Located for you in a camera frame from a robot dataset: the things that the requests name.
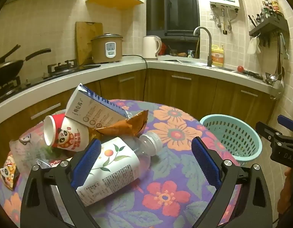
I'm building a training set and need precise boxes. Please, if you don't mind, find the dark wall shelf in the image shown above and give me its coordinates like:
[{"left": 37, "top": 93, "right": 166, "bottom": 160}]
[{"left": 249, "top": 18, "right": 290, "bottom": 45}]

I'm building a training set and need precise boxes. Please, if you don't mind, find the dark window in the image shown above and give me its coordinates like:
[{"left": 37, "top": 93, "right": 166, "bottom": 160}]
[{"left": 146, "top": 0, "right": 200, "bottom": 37}]

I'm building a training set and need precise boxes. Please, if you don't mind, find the white hanging cloth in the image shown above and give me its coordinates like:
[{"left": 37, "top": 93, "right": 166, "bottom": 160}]
[{"left": 246, "top": 37, "right": 261, "bottom": 55}]

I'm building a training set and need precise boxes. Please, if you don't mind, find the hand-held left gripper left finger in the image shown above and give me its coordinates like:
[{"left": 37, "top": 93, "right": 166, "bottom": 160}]
[{"left": 20, "top": 138, "right": 102, "bottom": 228}]

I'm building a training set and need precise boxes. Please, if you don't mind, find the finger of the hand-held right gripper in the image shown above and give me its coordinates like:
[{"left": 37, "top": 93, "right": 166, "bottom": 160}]
[
  {"left": 255, "top": 122, "right": 293, "bottom": 148},
  {"left": 277, "top": 115, "right": 293, "bottom": 136}
]

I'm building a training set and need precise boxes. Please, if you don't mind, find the small panda snack packet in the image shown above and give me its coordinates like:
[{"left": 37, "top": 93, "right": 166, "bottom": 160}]
[{"left": 0, "top": 154, "right": 20, "bottom": 191}]

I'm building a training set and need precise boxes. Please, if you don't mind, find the metal ladle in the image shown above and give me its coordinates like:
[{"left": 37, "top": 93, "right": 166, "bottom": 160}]
[{"left": 269, "top": 36, "right": 283, "bottom": 82}]

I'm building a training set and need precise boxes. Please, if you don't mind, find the black wok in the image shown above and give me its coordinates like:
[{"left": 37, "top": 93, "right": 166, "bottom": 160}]
[{"left": 0, "top": 44, "right": 52, "bottom": 86}]

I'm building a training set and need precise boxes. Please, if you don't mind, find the red panda paper cup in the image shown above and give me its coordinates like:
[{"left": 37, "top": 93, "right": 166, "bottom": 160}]
[{"left": 43, "top": 114, "right": 90, "bottom": 151}]

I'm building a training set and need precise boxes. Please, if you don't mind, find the steel sink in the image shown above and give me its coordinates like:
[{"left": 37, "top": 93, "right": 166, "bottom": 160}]
[{"left": 159, "top": 56, "right": 237, "bottom": 72}]

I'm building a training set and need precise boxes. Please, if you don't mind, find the plastic bottle with white label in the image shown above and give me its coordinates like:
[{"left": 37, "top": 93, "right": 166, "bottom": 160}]
[{"left": 76, "top": 131, "right": 162, "bottom": 207}]

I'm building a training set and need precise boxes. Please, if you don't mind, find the teal plastic basket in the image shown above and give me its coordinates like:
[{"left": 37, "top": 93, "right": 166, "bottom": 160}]
[{"left": 199, "top": 114, "right": 262, "bottom": 167}]

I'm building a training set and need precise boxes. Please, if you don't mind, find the yellow detergent bottle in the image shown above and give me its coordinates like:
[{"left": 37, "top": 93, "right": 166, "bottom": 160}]
[{"left": 211, "top": 44, "right": 225, "bottom": 67}]

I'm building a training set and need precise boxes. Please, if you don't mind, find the white electric kettle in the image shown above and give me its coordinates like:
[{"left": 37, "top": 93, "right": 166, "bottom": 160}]
[{"left": 143, "top": 35, "right": 162, "bottom": 60}]

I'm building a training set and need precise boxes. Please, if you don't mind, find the clear plastic wrapper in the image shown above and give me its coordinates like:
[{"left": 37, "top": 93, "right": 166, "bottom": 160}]
[{"left": 9, "top": 133, "right": 57, "bottom": 174}]

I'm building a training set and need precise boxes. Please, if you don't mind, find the kitchen counter with wooden cabinets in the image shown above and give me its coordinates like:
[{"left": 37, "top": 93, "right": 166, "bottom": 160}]
[{"left": 0, "top": 55, "right": 280, "bottom": 152}]

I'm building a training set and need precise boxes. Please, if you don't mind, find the wooden cutting board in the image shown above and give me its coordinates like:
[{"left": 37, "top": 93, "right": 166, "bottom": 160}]
[{"left": 75, "top": 21, "right": 104, "bottom": 66}]

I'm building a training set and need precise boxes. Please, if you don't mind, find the metal sink faucet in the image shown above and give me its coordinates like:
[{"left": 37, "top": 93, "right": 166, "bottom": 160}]
[{"left": 193, "top": 27, "right": 213, "bottom": 67}]

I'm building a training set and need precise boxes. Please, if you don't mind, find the white and blue milk carton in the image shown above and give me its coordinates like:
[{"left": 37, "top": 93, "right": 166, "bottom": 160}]
[{"left": 65, "top": 83, "right": 134, "bottom": 129}]

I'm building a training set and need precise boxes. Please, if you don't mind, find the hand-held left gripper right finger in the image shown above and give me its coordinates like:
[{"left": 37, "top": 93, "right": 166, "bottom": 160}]
[{"left": 191, "top": 136, "right": 273, "bottom": 228}]

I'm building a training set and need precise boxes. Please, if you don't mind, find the brown rice cooker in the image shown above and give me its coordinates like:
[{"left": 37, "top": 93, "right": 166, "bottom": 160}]
[{"left": 91, "top": 34, "right": 123, "bottom": 64}]

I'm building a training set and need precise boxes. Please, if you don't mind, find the orange snack bag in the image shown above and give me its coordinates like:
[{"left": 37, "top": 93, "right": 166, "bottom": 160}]
[{"left": 88, "top": 110, "right": 149, "bottom": 139}]

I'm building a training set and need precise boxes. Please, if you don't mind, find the person's right hand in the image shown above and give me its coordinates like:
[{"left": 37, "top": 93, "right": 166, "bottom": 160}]
[{"left": 277, "top": 167, "right": 293, "bottom": 217}]

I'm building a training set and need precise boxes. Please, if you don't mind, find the black power cord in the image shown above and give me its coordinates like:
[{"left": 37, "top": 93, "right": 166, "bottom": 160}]
[{"left": 123, "top": 55, "right": 148, "bottom": 101}]

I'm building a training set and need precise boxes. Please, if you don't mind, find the floral tablecloth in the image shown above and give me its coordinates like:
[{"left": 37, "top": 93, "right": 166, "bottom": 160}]
[{"left": 0, "top": 99, "right": 244, "bottom": 228}]

